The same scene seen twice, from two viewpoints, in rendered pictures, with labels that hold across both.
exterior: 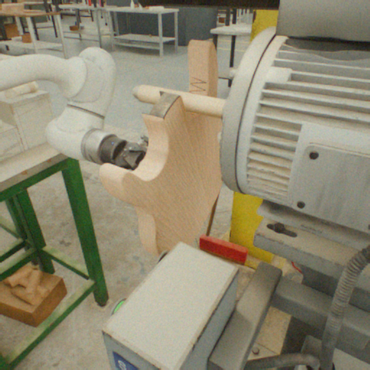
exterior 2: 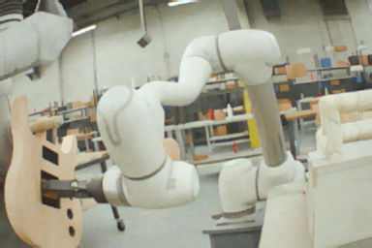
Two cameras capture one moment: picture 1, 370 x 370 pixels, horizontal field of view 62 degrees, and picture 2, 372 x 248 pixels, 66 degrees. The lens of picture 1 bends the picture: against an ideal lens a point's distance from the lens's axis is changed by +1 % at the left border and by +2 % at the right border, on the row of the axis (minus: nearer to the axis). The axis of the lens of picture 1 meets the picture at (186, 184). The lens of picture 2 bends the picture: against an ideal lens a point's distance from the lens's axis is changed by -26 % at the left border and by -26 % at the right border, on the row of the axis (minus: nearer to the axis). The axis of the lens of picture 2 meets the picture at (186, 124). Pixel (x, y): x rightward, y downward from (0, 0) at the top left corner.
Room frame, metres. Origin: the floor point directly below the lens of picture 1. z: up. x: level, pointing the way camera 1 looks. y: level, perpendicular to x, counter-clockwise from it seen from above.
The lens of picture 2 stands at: (1.54, 0.15, 1.23)
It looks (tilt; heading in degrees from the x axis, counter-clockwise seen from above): 3 degrees down; 163
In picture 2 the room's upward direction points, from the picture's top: 9 degrees counter-clockwise
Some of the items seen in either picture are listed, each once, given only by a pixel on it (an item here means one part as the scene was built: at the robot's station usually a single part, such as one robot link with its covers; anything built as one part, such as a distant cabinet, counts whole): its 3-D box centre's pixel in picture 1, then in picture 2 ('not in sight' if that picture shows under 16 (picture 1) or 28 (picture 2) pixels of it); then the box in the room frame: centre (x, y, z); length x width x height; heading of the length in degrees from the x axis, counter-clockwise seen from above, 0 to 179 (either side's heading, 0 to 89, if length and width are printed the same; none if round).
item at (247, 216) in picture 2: not in sight; (234, 212); (0.11, 0.74, 0.73); 0.22 x 0.18 x 0.06; 51
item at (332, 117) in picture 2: not in sight; (334, 133); (1.10, 0.55, 1.15); 0.03 x 0.03 x 0.09
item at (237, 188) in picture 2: not in sight; (238, 184); (0.13, 0.77, 0.87); 0.18 x 0.16 x 0.22; 52
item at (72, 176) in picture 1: (88, 241); not in sight; (1.01, 0.44, 0.45); 0.05 x 0.05 x 0.90; 59
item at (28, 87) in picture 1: (22, 89); (327, 145); (1.06, 0.56, 1.12); 0.11 x 0.03 x 0.03; 149
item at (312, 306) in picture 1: (319, 309); not in sight; (0.28, -0.20, 1.02); 0.13 x 0.04 x 0.04; 59
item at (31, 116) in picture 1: (14, 114); (366, 187); (1.10, 0.64, 1.02); 0.27 x 0.15 x 0.17; 59
